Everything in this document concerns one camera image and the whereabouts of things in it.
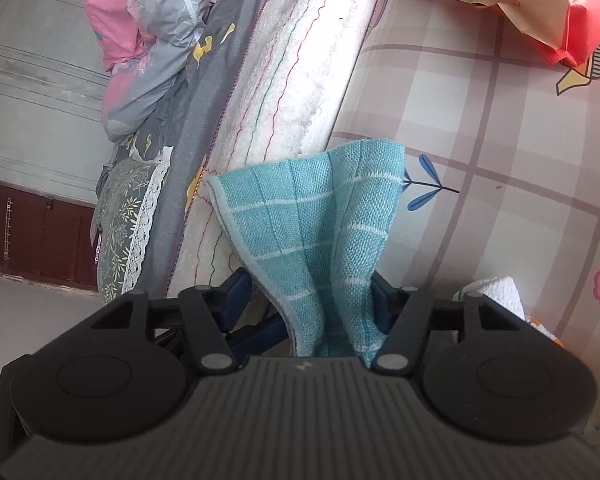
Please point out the pink and grey quilt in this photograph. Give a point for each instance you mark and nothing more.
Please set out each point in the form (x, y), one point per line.
(145, 35)

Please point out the white quilted mattress pad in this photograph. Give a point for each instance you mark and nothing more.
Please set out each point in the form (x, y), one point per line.
(290, 85)

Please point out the pale wardrobe door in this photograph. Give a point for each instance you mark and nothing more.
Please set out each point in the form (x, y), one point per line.
(30, 60)

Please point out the white waffle cloth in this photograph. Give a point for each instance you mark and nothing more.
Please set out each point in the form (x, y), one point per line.
(500, 292)

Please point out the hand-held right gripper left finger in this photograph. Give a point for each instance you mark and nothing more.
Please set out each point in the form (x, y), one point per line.
(235, 300)

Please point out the grey bedsheet with yellow prints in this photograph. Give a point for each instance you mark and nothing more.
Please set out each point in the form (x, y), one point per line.
(180, 185)

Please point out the green floral pillow with lace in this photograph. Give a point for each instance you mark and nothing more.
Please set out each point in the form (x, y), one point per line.
(115, 220)

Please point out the teal checked towel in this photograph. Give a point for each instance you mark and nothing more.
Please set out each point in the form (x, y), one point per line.
(320, 220)

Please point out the brown wooden cabinet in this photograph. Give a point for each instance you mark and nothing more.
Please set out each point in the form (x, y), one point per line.
(40, 235)

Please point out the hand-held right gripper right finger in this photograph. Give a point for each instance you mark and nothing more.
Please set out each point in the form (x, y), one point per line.
(380, 294)

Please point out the white hook rail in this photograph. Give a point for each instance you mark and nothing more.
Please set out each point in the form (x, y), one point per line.
(9, 230)

